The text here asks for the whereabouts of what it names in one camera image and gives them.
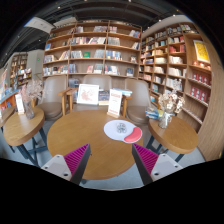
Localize white framed pink picture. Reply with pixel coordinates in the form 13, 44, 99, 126
76, 83, 100, 106

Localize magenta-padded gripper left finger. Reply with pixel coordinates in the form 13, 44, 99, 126
41, 143, 92, 186

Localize beige armchair wooden arms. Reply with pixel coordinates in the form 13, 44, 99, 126
124, 78, 153, 126
58, 74, 130, 116
37, 75, 70, 121

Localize white ceiling air conditioner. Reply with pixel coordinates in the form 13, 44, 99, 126
24, 16, 56, 35

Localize white mouse pad red rest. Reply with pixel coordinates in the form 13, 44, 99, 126
103, 119, 143, 145

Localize stack of books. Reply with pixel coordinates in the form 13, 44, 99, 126
145, 106, 164, 121

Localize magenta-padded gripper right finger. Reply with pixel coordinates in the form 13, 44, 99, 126
131, 143, 184, 186

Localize round wooden side table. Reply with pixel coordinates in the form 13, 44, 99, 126
145, 115, 200, 163
2, 106, 48, 167

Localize transparent computer mouse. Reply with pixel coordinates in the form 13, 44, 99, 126
115, 122, 128, 134

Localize curved wooden bookshelf unit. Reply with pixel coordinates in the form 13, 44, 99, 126
139, 23, 215, 126

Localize glass vase pink dried flowers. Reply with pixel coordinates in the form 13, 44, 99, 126
20, 79, 45, 120

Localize white orange sign stand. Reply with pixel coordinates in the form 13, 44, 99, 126
106, 88, 124, 119

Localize glass vase pale dried flowers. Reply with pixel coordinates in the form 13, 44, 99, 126
157, 79, 186, 130

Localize small white table sign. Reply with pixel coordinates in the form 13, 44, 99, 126
14, 93, 26, 116

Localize small distant bookshelf unit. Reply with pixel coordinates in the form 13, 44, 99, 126
9, 53, 33, 90

